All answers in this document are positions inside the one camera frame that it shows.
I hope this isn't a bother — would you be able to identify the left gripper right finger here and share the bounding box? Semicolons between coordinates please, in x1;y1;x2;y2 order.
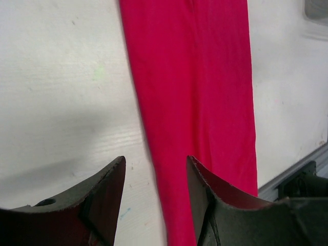
187;156;327;245

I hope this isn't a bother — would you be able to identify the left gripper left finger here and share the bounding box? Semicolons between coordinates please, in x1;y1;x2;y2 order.
1;156;126;245

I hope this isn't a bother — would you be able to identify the crimson pink t shirt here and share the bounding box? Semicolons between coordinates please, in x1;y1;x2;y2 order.
119;1;258;245

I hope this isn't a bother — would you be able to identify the clear plastic bin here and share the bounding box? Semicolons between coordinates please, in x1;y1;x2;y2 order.
304;0;328;26

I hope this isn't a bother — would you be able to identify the aluminium mounting rail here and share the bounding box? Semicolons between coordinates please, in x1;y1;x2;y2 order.
258;143;327;201

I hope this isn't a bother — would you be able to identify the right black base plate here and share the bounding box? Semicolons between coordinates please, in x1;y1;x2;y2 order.
277;161;327;200

